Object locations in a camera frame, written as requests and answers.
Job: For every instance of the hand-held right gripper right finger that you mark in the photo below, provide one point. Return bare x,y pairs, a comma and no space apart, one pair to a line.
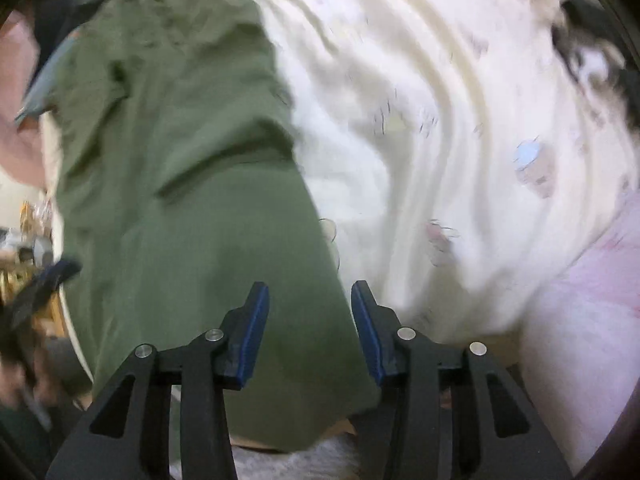
367,335

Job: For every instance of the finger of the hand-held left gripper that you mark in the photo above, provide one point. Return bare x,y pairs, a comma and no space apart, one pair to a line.
47,280

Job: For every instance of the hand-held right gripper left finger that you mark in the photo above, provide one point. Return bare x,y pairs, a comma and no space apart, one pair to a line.
255,330

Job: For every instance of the green pants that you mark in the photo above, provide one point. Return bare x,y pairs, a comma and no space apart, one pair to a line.
190,185

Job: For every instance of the person's left forearm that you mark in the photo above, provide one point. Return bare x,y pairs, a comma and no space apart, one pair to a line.
20,435

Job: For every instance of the cluttered wooden table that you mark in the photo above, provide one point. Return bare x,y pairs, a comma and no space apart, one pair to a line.
27,240

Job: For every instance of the grey cloth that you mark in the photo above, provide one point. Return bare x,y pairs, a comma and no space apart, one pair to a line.
65,365

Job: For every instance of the pink cloth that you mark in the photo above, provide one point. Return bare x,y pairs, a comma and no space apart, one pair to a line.
20,125

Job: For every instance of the blue cloth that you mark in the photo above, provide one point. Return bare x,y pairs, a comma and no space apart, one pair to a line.
47,85

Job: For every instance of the pale pink blanket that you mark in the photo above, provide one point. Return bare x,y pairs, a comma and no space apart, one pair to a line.
585,340

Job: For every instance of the cream printed bed sheet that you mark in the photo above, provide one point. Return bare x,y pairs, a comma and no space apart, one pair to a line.
440,110

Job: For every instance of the dark navy cloth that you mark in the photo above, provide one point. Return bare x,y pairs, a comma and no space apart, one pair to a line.
60,10

